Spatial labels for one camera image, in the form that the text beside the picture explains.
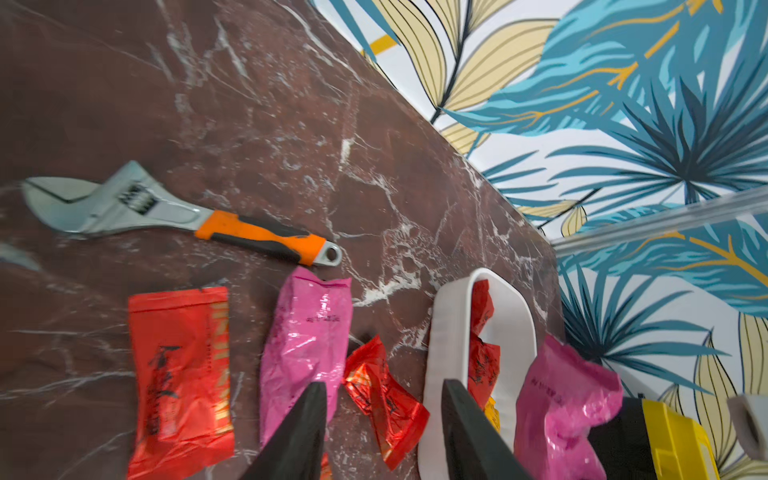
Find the small red tea bag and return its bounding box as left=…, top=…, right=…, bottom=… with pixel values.
left=127, top=287, right=235, bottom=479

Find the orange handled adjustable wrench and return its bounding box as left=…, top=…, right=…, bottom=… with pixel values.
left=22, top=161, right=342, bottom=267

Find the yellow toolbox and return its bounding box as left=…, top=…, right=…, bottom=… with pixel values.
left=588, top=397, right=720, bottom=480

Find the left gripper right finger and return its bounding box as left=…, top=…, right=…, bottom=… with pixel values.
left=441, top=379, right=531, bottom=480

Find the pink tea bag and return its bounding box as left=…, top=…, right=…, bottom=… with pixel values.
left=259, top=267, right=353, bottom=445
left=513, top=335, right=623, bottom=479

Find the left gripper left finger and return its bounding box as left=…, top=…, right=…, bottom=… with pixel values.
left=240, top=382, right=327, bottom=480

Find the white storage box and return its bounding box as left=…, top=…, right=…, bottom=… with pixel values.
left=417, top=268, right=537, bottom=479

